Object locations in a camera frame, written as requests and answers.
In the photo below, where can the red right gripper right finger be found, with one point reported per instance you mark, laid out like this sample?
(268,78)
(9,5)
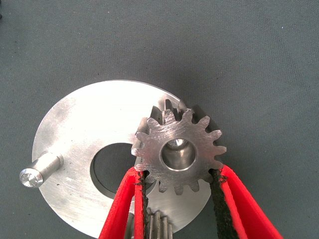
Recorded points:
(236,206)

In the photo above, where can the small steel planetary gear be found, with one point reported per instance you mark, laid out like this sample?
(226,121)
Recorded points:
(157,224)
(149,154)

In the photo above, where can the round metal carrier plate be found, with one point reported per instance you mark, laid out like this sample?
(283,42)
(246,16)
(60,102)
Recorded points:
(79,124)

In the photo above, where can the dark grey table cloth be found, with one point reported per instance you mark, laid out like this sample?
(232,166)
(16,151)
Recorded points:
(224,49)

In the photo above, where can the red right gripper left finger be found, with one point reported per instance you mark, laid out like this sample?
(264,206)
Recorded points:
(124,204)

